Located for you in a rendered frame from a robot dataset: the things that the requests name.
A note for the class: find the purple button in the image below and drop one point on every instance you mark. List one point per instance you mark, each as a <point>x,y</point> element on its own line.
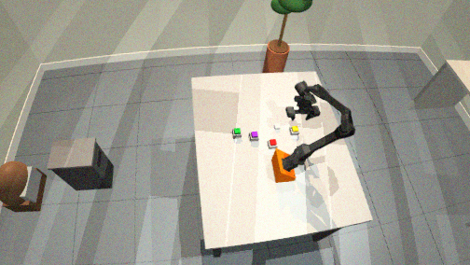
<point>254,136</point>

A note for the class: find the red button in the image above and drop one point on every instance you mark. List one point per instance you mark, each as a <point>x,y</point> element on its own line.
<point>272,143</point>

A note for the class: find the green button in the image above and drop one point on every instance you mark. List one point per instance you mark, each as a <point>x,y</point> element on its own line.
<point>237,132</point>

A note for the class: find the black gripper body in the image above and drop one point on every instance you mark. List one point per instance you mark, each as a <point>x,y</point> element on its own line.
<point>291,111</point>

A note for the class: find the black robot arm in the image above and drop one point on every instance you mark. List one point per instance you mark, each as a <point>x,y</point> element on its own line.
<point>344,130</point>

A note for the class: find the yellow button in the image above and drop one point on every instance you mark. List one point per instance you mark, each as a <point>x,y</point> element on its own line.
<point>294,130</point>

